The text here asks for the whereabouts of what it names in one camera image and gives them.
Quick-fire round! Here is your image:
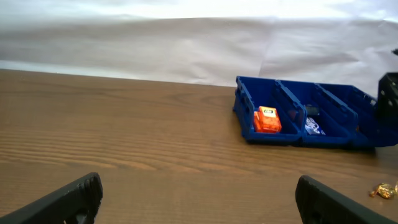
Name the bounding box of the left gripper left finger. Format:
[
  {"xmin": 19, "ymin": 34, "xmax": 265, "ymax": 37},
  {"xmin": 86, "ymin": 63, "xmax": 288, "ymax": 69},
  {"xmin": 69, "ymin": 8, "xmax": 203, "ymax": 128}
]
[{"xmin": 0, "ymin": 172, "xmax": 104, "ymax": 224}]

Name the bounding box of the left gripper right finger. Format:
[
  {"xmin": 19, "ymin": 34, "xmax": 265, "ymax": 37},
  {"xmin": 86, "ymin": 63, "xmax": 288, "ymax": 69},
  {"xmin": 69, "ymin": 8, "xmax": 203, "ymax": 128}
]
[{"xmin": 294, "ymin": 174, "xmax": 398, "ymax": 224}]

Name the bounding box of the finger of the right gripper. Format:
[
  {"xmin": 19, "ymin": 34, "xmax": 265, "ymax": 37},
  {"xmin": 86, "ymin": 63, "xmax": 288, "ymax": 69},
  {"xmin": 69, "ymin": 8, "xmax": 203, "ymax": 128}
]
[{"xmin": 376, "ymin": 72, "xmax": 398, "ymax": 121}]

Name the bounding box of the gold candy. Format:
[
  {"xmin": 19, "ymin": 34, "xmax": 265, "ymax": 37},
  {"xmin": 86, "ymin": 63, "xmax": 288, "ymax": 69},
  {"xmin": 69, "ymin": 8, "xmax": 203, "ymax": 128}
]
[{"xmin": 368, "ymin": 182, "xmax": 398, "ymax": 200}]

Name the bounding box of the blue candy pack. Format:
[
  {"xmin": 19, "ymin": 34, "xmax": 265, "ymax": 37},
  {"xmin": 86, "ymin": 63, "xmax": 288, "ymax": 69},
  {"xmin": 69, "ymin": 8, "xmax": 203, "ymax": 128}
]
[{"xmin": 303, "ymin": 116, "xmax": 326, "ymax": 136}]

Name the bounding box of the orange candy box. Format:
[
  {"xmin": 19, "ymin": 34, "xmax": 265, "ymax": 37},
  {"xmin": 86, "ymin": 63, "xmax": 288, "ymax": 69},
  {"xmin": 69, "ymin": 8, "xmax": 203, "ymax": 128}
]
[
  {"xmin": 252, "ymin": 111, "xmax": 262, "ymax": 133},
  {"xmin": 257, "ymin": 106, "xmax": 283, "ymax": 134}
]

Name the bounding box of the blue tray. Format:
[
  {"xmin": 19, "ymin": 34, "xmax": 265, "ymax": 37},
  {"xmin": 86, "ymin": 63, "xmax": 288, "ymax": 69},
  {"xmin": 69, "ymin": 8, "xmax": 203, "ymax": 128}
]
[{"xmin": 232, "ymin": 75, "xmax": 398, "ymax": 149}]

